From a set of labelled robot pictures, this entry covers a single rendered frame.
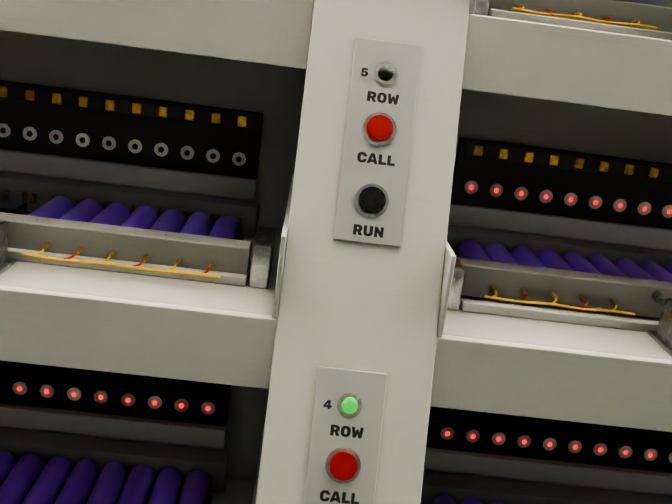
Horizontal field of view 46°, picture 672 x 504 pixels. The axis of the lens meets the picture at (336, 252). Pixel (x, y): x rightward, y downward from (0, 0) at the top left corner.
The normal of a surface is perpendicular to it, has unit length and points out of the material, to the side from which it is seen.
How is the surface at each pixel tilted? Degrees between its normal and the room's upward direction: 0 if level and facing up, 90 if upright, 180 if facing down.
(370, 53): 90
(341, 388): 90
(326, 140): 90
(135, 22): 111
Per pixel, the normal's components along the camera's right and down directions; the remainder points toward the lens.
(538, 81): 0.02, 0.28
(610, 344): 0.12, -0.95
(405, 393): 0.06, -0.08
